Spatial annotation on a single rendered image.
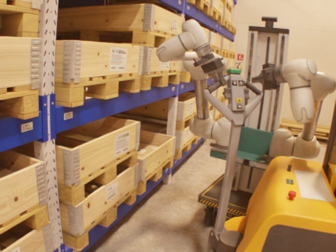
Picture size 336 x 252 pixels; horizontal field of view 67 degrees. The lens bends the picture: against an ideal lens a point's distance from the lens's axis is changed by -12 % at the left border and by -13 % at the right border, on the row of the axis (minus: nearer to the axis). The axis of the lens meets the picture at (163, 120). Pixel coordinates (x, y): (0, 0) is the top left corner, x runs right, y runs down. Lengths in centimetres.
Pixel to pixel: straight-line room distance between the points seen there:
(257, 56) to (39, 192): 192
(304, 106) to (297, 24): 586
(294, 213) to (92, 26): 204
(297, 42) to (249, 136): 485
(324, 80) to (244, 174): 121
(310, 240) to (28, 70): 138
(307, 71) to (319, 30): 588
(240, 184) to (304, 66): 163
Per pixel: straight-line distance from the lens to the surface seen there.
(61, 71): 149
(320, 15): 720
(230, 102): 159
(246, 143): 245
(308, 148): 220
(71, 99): 147
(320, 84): 185
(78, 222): 172
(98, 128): 235
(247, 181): 265
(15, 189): 129
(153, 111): 333
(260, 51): 244
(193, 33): 150
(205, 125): 234
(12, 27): 126
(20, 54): 119
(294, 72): 130
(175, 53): 153
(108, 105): 186
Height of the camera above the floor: 147
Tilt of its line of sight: 13 degrees down
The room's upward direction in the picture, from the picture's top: 4 degrees clockwise
